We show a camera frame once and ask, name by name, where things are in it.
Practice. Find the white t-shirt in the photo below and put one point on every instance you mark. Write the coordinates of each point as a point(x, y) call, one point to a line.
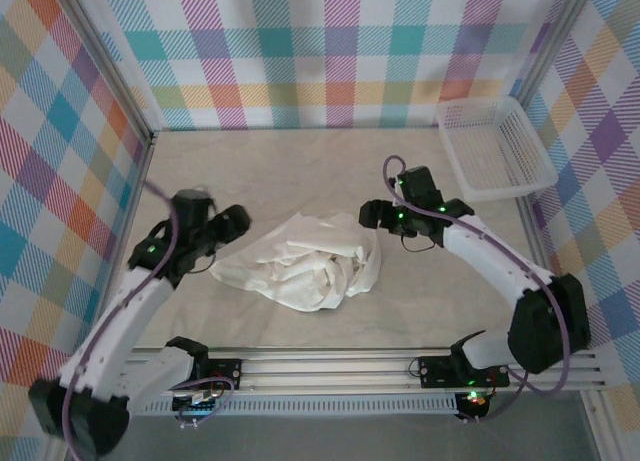
point(300, 261)

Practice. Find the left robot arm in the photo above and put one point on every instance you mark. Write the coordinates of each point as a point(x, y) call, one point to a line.
point(125, 316)

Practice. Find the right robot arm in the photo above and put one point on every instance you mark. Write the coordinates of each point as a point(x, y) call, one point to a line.
point(490, 261)

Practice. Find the white plastic mesh basket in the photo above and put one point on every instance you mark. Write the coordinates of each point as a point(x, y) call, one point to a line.
point(500, 146)

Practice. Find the green terminal electronics board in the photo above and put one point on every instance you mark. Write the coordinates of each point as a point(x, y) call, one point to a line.
point(197, 400)

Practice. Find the small board with yellow connector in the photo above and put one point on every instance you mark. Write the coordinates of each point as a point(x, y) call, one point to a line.
point(475, 401)

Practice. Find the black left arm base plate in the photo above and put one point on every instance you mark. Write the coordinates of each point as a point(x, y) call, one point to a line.
point(225, 371)

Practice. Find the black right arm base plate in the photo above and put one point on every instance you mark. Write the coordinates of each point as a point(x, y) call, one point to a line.
point(435, 373)

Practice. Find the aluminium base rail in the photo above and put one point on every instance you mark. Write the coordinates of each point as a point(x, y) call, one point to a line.
point(325, 368)

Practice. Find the aluminium frame post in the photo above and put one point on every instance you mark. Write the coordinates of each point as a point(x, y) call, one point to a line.
point(552, 41)
point(111, 66)

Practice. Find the aluminium frame bar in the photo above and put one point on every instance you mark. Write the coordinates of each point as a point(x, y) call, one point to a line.
point(597, 426)

